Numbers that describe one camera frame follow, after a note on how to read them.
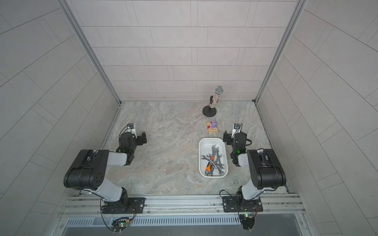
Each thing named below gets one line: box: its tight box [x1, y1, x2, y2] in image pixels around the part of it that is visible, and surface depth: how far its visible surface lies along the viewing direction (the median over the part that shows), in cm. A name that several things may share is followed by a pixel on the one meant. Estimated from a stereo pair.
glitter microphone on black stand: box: [202, 85, 224, 118], surface depth 101 cm
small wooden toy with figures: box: [206, 118, 219, 135], surface depth 101 cm
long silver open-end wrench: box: [200, 154, 224, 177], surface depth 84 cm
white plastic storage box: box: [198, 137, 229, 178], surface depth 86 cm
